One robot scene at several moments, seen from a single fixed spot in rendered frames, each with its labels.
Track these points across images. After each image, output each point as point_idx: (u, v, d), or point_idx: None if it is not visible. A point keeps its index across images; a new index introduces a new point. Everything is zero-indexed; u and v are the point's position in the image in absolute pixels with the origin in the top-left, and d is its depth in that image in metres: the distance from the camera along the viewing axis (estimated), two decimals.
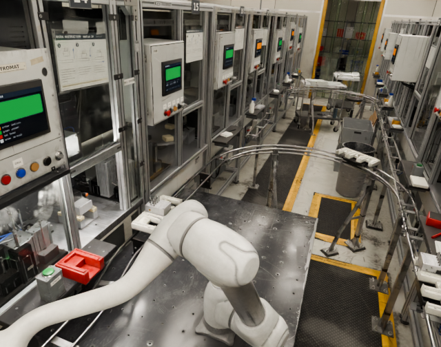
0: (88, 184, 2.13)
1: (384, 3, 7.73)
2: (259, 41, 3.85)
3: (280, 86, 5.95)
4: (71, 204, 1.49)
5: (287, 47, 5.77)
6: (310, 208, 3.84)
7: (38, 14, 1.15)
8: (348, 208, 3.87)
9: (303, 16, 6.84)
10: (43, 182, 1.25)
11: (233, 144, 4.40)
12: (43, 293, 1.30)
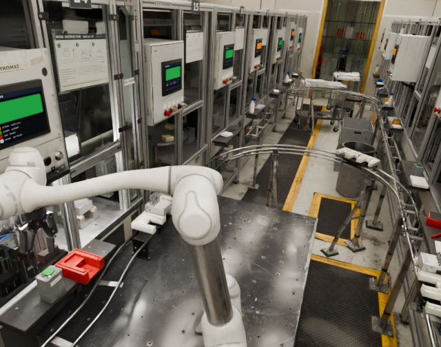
0: None
1: (384, 3, 7.73)
2: (259, 41, 3.85)
3: (280, 86, 5.95)
4: (71, 204, 1.49)
5: (287, 47, 5.77)
6: (310, 208, 3.84)
7: (38, 14, 1.15)
8: (348, 208, 3.87)
9: (303, 16, 6.84)
10: None
11: (233, 144, 4.40)
12: (43, 293, 1.30)
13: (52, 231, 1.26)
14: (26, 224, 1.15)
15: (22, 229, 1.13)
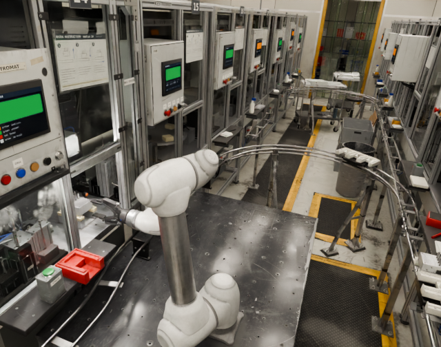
0: (88, 184, 2.13)
1: (384, 3, 7.73)
2: (259, 41, 3.85)
3: (280, 86, 5.95)
4: (71, 204, 1.49)
5: (287, 47, 5.77)
6: (310, 208, 3.84)
7: (38, 14, 1.15)
8: (348, 208, 3.87)
9: (303, 16, 6.84)
10: (43, 182, 1.25)
11: (233, 144, 4.40)
12: (43, 293, 1.30)
13: (107, 219, 1.75)
14: (120, 208, 1.70)
15: (118, 204, 1.68)
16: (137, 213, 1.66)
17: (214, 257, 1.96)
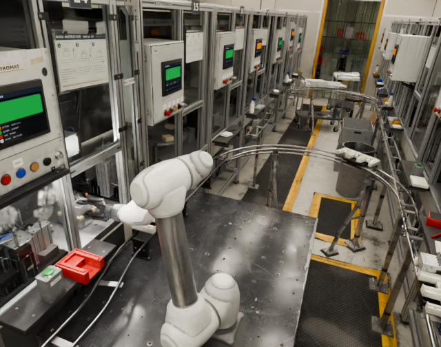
0: (88, 184, 2.13)
1: (384, 3, 7.73)
2: (259, 41, 3.85)
3: (280, 86, 5.95)
4: (71, 204, 1.49)
5: (287, 47, 5.77)
6: (310, 208, 3.84)
7: (38, 14, 1.15)
8: (348, 208, 3.87)
9: (303, 16, 6.84)
10: (43, 182, 1.25)
11: (233, 144, 4.40)
12: (43, 293, 1.30)
13: (93, 215, 1.76)
14: (105, 203, 1.71)
15: (101, 200, 1.70)
16: (121, 206, 1.67)
17: (214, 257, 1.96)
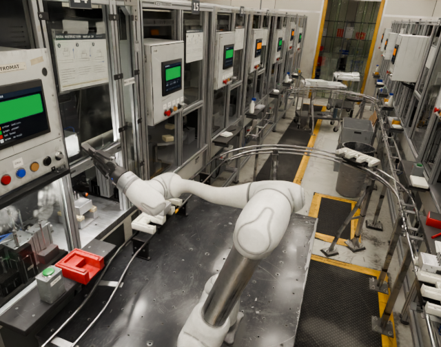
0: (88, 184, 2.13)
1: (384, 3, 7.73)
2: (259, 41, 3.85)
3: (280, 86, 5.95)
4: (71, 204, 1.49)
5: (287, 47, 5.77)
6: (310, 208, 3.84)
7: (38, 14, 1.15)
8: (348, 208, 3.87)
9: (303, 16, 6.84)
10: (43, 182, 1.25)
11: (233, 144, 4.40)
12: (43, 293, 1.30)
13: (96, 162, 1.42)
14: (115, 163, 1.38)
15: (112, 158, 1.36)
16: (134, 179, 1.35)
17: (214, 257, 1.96)
